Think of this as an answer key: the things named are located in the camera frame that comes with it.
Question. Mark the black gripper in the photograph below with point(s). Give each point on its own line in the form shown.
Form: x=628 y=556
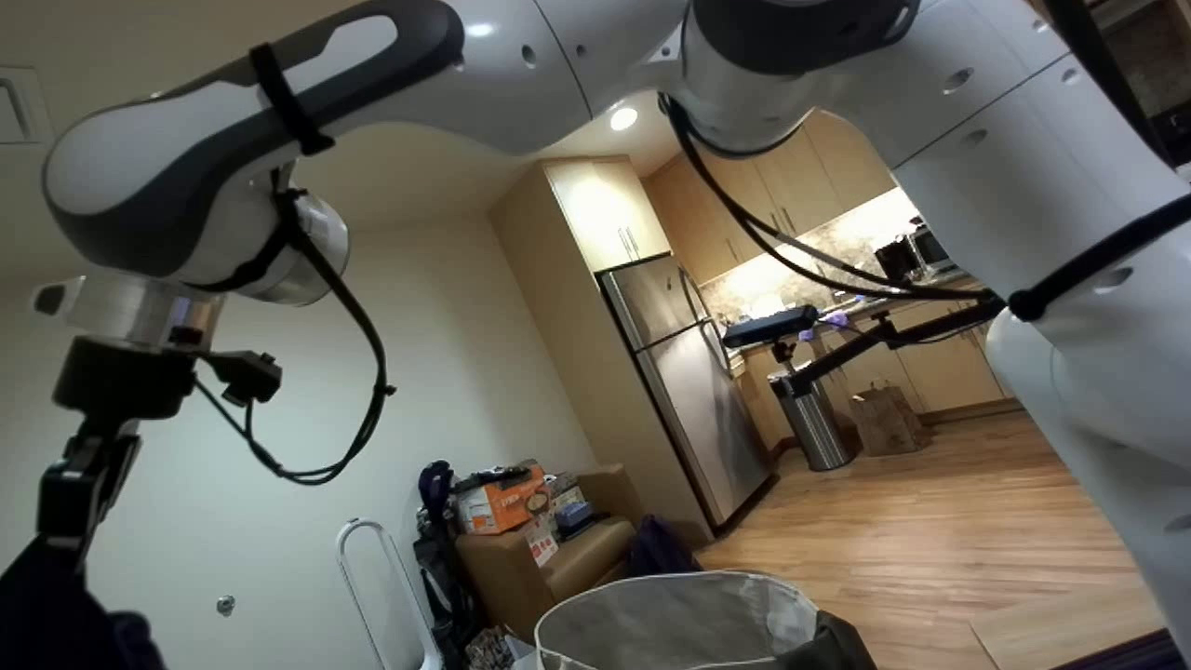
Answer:
x=104 y=385

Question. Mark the dark navy blue cloth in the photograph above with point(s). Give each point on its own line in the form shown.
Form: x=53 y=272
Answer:
x=53 y=622

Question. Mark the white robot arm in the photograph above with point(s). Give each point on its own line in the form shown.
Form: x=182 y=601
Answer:
x=983 y=109

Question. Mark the grey fabric laundry basket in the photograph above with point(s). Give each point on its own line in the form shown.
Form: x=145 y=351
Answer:
x=711 y=620

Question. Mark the orange box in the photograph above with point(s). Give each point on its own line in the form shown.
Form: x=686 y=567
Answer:
x=501 y=500

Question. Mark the brown cardboard box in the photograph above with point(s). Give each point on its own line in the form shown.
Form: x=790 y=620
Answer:
x=515 y=589

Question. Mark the stainless steel refrigerator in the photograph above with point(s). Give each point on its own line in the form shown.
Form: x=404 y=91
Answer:
x=686 y=370

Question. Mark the wooden kitchen cabinets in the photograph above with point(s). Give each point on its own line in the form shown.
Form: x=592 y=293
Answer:
x=810 y=179

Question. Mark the silver trash can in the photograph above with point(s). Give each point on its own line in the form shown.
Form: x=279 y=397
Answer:
x=814 y=426

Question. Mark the brown paper bag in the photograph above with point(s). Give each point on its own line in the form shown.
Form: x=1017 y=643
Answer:
x=886 y=422

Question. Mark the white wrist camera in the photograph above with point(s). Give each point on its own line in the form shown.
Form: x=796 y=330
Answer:
x=133 y=310

